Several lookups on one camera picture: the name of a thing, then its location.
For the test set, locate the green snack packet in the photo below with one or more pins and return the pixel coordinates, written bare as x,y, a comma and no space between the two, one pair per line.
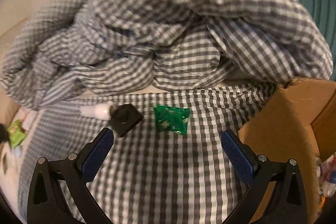
16,133

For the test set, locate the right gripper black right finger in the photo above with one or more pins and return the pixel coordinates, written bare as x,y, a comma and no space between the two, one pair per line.
275,192

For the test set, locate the green foil wrapper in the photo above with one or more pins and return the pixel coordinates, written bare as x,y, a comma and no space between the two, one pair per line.
169,118

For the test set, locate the grey white checked duvet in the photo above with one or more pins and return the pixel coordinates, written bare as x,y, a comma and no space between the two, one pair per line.
120,46

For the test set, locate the checked bed sheet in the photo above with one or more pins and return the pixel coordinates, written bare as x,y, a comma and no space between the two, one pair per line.
150,176

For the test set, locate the black square box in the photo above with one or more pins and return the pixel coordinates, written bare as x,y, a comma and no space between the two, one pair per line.
124,118

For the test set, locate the white cylindrical bottle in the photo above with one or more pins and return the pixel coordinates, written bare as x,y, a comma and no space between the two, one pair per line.
99,111

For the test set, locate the brown cardboard box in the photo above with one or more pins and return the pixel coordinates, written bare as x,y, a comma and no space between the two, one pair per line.
297,122

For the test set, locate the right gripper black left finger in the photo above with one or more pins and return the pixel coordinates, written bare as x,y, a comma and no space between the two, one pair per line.
47,204

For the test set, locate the white flat box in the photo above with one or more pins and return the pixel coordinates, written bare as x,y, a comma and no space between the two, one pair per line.
27,118

